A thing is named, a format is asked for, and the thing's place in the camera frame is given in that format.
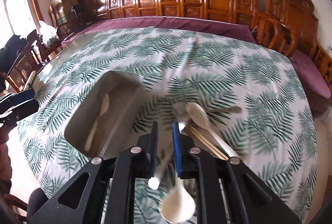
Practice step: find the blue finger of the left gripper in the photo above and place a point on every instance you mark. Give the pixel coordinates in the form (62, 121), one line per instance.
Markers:
(10, 99)
(19, 112)

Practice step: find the large cream serving spoon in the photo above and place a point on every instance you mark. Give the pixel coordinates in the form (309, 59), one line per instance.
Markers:
(200, 118)

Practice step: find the purple sofa cushion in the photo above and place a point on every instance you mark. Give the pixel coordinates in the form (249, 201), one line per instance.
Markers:
(236, 31)

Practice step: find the black clothing on chair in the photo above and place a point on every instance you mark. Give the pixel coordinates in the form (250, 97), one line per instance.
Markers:
(10, 52)

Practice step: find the person's left hand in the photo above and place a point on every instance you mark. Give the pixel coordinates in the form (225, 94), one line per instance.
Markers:
(6, 169)

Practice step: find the white plastic bag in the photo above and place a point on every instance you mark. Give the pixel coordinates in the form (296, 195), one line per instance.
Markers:
(48, 33)

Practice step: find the grey utensil tray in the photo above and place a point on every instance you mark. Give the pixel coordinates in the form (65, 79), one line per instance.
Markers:
(127, 95)

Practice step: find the cream lunch box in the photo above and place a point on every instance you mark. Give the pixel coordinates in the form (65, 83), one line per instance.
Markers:
(33, 82)

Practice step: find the wooden chair at left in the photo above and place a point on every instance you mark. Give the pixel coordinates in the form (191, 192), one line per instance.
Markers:
(32, 58)

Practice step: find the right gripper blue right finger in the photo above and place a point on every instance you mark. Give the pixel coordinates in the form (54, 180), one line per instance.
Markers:
(176, 148)

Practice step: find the green leaf pattern tablecloth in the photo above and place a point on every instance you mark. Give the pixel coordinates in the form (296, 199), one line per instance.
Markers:
(274, 135)

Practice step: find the small cream spoon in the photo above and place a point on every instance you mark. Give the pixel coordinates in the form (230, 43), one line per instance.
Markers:
(103, 109)

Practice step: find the purple armchair cushion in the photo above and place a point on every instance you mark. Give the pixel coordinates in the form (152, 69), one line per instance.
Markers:
(310, 77)

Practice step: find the cream plastic fork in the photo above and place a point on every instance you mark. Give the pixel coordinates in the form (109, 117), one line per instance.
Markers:
(155, 180)

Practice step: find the carved wooden armchair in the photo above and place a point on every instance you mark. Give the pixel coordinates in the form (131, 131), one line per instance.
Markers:
(288, 26)

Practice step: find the metal spoon with face handle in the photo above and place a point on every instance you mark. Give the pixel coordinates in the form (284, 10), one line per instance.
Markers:
(183, 118)

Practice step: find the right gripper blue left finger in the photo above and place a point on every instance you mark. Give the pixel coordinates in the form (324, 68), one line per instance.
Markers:
(151, 152)

